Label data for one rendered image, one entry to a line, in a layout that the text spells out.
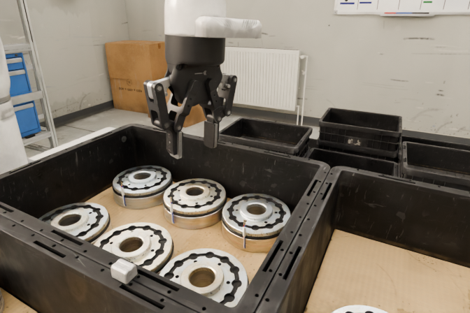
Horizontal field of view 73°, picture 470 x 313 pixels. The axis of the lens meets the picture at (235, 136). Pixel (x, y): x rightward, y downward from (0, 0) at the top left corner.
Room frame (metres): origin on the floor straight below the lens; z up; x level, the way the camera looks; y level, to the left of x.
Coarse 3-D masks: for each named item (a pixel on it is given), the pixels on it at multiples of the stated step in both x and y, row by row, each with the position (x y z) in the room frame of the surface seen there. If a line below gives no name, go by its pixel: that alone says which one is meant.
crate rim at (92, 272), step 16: (0, 224) 0.28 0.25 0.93; (16, 224) 0.28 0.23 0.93; (16, 240) 0.25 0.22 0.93; (32, 240) 0.25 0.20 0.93; (48, 240) 0.25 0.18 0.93; (48, 256) 0.23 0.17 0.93; (64, 256) 0.23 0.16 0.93; (80, 256) 0.23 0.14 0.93; (80, 272) 0.21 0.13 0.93; (96, 272) 0.21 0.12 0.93; (112, 288) 0.19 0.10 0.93; (128, 288) 0.19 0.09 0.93; (144, 288) 0.19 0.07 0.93; (144, 304) 0.18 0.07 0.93; (160, 304) 0.18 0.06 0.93; (176, 304) 0.18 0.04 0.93
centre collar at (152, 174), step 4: (136, 172) 0.51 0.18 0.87; (140, 172) 0.51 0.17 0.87; (144, 172) 0.51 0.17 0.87; (148, 172) 0.51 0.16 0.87; (152, 172) 0.51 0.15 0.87; (132, 176) 0.49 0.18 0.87; (136, 176) 0.51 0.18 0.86; (152, 176) 0.49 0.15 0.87; (156, 176) 0.50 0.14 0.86; (128, 180) 0.49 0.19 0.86; (132, 180) 0.48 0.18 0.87; (136, 180) 0.48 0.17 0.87; (140, 180) 0.48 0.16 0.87; (144, 180) 0.48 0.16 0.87; (148, 180) 0.48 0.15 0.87; (152, 180) 0.49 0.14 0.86; (136, 184) 0.47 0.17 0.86; (140, 184) 0.47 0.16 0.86
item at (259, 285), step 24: (24, 168) 0.40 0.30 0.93; (312, 192) 0.34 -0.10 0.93; (24, 216) 0.29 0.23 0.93; (72, 240) 0.25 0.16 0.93; (288, 240) 0.25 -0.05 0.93; (264, 264) 0.22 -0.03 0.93; (168, 288) 0.19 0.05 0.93; (264, 288) 0.19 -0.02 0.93; (216, 312) 0.17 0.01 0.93; (240, 312) 0.17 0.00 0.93
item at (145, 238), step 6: (126, 234) 0.34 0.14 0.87; (132, 234) 0.34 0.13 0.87; (138, 234) 0.34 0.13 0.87; (144, 234) 0.34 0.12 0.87; (120, 240) 0.33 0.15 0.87; (126, 240) 0.33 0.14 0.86; (144, 240) 0.33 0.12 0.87; (150, 240) 0.33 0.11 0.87; (114, 246) 0.32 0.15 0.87; (120, 246) 0.32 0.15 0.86; (144, 246) 0.32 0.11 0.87; (150, 246) 0.32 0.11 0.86; (114, 252) 0.30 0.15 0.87; (120, 252) 0.30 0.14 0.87; (126, 252) 0.30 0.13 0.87; (132, 252) 0.30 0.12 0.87; (138, 252) 0.30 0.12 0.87; (144, 252) 0.31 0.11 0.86; (126, 258) 0.30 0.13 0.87; (132, 258) 0.30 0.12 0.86
